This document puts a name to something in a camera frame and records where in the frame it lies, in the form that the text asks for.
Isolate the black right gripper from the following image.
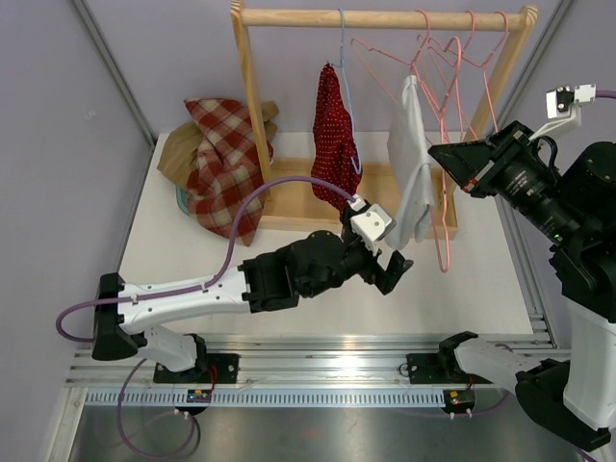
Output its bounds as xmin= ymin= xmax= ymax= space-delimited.
xmin=431 ymin=121 xmax=588 ymax=248

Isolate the small white skirt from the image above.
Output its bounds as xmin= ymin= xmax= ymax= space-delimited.
xmin=386 ymin=75 xmax=435 ymax=250

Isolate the pink wire hanger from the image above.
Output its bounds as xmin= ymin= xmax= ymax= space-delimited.
xmin=427 ymin=11 xmax=475 ymax=142
xmin=349 ymin=37 xmax=463 ymax=274
xmin=411 ymin=9 xmax=449 ymax=141
xmin=454 ymin=10 xmax=510 ymax=141

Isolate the red plaid skirt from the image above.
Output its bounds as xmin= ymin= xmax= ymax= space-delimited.
xmin=185 ymin=98 xmax=264 ymax=239

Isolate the tan skirt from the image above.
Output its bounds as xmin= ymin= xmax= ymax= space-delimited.
xmin=157 ymin=101 xmax=279 ymax=192

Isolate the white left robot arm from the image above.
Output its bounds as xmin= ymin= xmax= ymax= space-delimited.
xmin=91 ymin=229 xmax=413 ymax=384

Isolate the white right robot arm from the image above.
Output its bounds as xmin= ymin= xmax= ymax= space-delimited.
xmin=408 ymin=122 xmax=615 ymax=451

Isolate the red polka dot skirt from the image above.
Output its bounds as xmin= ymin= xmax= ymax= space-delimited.
xmin=311 ymin=64 xmax=362 ymax=195

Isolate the wooden clothes rack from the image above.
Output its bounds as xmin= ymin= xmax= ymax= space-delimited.
xmin=245 ymin=1 xmax=530 ymax=212

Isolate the teal plastic bin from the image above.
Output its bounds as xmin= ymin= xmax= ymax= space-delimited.
xmin=175 ymin=187 xmax=191 ymax=217

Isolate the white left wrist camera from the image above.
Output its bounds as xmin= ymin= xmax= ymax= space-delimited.
xmin=342 ymin=194 xmax=396 ymax=255

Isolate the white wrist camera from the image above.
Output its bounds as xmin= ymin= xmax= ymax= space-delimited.
xmin=342 ymin=194 xmax=396 ymax=255
xmin=529 ymin=84 xmax=597 ymax=141

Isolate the blue wire hanger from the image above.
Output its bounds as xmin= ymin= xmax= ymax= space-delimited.
xmin=331 ymin=7 xmax=363 ymax=174

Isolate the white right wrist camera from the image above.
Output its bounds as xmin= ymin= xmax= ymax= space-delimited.
xmin=529 ymin=84 xmax=597 ymax=141

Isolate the aluminium frame rail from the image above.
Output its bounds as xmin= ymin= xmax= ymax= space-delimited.
xmin=66 ymin=0 xmax=616 ymax=386

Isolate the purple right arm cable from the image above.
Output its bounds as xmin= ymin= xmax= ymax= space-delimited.
xmin=398 ymin=89 xmax=616 ymax=462

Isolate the slotted cable duct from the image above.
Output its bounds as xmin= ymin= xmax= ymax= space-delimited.
xmin=84 ymin=388 xmax=447 ymax=409

